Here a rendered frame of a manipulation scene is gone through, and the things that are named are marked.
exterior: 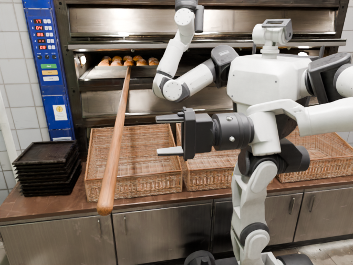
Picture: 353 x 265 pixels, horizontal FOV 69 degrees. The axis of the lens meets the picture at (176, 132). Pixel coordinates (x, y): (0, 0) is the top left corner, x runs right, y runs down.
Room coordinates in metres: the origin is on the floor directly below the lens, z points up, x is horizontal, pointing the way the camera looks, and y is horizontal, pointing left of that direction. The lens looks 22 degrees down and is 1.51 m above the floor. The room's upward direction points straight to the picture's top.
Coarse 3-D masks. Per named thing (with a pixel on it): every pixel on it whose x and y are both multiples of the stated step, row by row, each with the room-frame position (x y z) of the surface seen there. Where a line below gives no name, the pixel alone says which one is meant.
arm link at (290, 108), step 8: (256, 104) 0.60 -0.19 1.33; (264, 104) 0.58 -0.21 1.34; (272, 104) 0.58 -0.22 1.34; (280, 104) 0.57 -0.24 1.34; (288, 104) 0.56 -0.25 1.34; (296, 104) 0.56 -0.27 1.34; (248, 112) 0.60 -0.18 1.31; (256, 112) 0.58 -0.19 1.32; (280, 112) 0.60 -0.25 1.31; (288, 112) 0.55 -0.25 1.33; (296, 112) 0.55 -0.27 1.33; (304, 112) 0.54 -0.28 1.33; (296, 120) 0.59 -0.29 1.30; (304, 120) 0.53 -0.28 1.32; (304, 128) 0.53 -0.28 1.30; (304, 136) 0.54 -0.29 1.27
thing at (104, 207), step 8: (128, 72) 1.83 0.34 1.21; (128, 80) 1.56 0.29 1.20; (128, 88) 1.39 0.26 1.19; (120, 104) 1.05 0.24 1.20; (120, 112) 0.94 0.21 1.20; (120, 120) 0.85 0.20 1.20; (120, 128) 0.78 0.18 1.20; (112, 136) 0.72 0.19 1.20; (120, 136) 0.72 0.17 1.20; (112, 144) 0.66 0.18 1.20; (120, 144) 0.68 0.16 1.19; (112, 152) 0.60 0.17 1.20; (112, 160) 0.56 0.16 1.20; (112, 168) 0.52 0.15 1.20; (104, 176) 0.50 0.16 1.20; (112, 176) 0.49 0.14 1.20; (104, 184) 0.46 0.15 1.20; (112, 184) 0.46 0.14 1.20; (104, 192) 0.43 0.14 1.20; (112, 192) 0.44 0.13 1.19; (104, 200) 0.40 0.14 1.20; (112, 200) 0.42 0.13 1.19; (104, 208) 0.39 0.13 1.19; (112, 208) 0.40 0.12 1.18
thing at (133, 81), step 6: (96, 78) 1.75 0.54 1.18; (102, 78) 1.75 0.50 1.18; (108, 78) 1.75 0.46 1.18; (114, 78) 1.75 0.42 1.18; (120, 78) 1.75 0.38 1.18; (132, 78) 1.75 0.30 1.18; (138, 78) 1.75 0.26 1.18; (144, 78) 1.76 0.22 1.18; (150, 78) 1.76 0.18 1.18; (174, 78) 1.79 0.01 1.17; (78, 84) 1.68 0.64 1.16; (84, 84) 1.69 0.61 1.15; (90, 84) 1.70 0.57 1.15; (96, 84) 1.70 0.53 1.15; (102, 84) 1.71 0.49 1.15; (108, 84) 1.72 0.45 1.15; (114, 84) 1.72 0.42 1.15; (120, 84) 1.73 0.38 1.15; (132, 84) 1.74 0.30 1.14; (138, 84) 1.75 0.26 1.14
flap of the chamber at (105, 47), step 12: (72, 48) 1.54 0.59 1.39; (84, 48) 1.55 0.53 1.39; (96, 48) 1.56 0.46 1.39; (108, 48) 1.58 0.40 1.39; (120, 48) 1.59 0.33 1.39; (132, 48) 1.61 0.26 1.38; (144, 48) 1.63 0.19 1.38; (156, 48) 1.66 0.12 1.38; (192, 48) 1.74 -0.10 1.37; (204, 48) 1.77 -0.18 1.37; (252, 48) 1.90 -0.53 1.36
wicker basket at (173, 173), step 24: (144, 144) 1.69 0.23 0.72; (168, 144) 1.72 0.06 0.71; (96, 168) 1.57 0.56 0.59; (120, 168) 1.57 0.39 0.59; (144, 168) 1.57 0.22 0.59; (168, 168) 1.57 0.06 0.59; (96, 192) 1.21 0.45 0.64; (120, 192) 1.24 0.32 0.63; (144, 192) 1.26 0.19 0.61; (168, 192) 1.29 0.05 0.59
